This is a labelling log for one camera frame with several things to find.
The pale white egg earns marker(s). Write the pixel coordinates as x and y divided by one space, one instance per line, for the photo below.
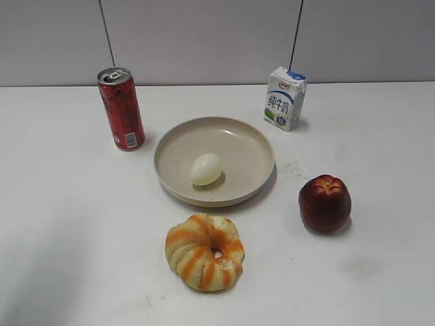
206 169

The beige round plate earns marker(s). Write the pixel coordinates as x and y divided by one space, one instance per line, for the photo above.
247 155

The white milk carton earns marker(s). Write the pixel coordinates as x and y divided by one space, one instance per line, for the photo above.
284 98

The dark red apple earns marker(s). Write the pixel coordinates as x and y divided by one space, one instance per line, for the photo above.
325 203

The red drink can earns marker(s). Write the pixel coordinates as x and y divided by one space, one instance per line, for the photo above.
117 90

